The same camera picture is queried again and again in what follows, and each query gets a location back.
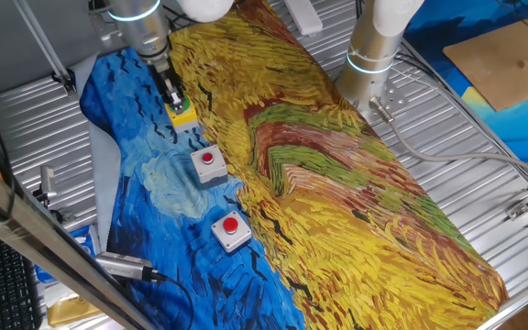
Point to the Van Gogh print tablecloth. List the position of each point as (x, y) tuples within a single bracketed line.
[(337, 206)]

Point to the gold paper package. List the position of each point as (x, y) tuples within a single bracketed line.
[(69, 311)]

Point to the blue tissue pack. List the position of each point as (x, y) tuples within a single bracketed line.
[(85, 238)]

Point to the blue painted cloth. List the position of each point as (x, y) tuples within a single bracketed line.
[(520, 133)]

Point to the yellow box green mushroom button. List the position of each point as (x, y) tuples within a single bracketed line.
[(186, 120)]

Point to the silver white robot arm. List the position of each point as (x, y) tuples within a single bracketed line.
[(369, 46)]

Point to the white power strip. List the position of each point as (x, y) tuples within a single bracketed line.
[(305, 16)]

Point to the black keyboard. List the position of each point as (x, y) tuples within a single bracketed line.
[(7, 293)]

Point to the brown cardboard sheet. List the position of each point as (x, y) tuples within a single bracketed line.
[(498, 69)]

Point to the grey metal rod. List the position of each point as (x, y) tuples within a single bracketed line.
[(44, 50)]

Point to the black clamp tool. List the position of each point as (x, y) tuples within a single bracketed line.
[(47, 179)]

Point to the silver camera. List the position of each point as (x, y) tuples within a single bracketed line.
[(122, 266)]

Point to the grey box raised red button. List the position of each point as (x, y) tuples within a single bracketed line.
[(231, 231)]

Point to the aluminium frame bar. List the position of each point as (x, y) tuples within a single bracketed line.
[(39, 238)]

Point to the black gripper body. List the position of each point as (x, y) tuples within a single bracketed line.
[(164, 75)]

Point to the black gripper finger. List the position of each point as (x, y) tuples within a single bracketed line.
[(180, 102), (171, 101)]

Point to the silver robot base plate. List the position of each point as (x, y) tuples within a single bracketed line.
[(394, 98)]

